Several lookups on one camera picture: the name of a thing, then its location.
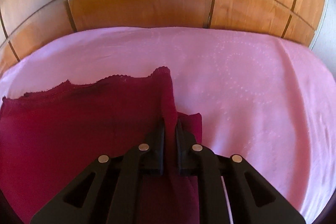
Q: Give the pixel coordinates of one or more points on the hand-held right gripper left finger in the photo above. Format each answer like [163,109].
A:
[157,145]

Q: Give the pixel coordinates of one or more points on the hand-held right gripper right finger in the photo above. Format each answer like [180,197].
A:
[183,145]

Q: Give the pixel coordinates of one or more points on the red long-sleeve shirt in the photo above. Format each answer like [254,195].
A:
[78,121]

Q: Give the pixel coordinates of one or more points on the pink bed sheet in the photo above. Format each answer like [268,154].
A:
[249,95]

